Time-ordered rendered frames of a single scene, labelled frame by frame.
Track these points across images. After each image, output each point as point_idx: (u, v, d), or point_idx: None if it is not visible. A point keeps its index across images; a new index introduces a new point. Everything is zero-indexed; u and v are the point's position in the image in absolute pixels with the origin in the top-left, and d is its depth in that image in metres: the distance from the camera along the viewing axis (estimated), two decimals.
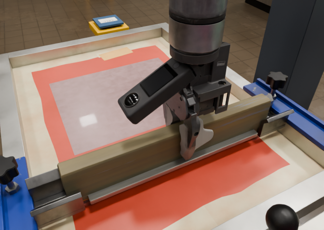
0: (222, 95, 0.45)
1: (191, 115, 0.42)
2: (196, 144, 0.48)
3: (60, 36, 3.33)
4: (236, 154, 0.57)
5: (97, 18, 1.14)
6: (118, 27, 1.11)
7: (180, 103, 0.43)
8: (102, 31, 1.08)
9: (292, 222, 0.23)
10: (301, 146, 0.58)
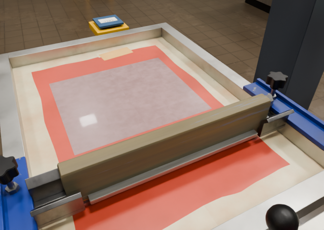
0: None
1: None
2: None
3: (60, 36, 3.33)
4: (236, 154, 0.57)
5: (97, 18, 1.14)
6: (118, 27, 1.11)
7: None
8: (102, 31, 1.08)
9: (292, 222, 0.23)
10: (301, 146, 0.58)
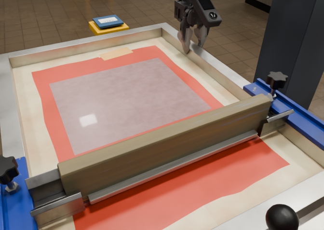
0: None
1: None
2: None
3: (60, 36, 3.33)
4: (236, 154, 0.57)
5: (97, 18, 1.14)
6: (118, 27, 1.11)
7: None
8: (102, 31, 1.08)
9: (292, 222, 0.23)
10: (301, 146, 0.58)
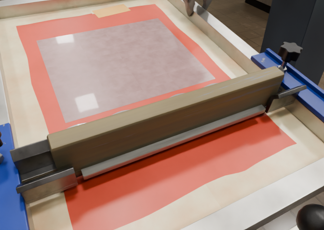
0: None
1: None
2: None
3: None
4: (240, 130, 0.54)
5: None
6: None
7: None
8: None
9: None
10: (308, 125, 0.55)
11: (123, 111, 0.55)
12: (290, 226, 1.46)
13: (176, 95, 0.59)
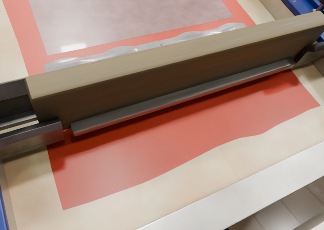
0: None
1: None
2: None
3: None
4: (259, 84, 0.45)
5: None
6: None
7: None
8: None
9: None
10: None
11: (121, 47, 0.44)
12: (290, 226, 1.46)
13: (187, 33, 0.48)
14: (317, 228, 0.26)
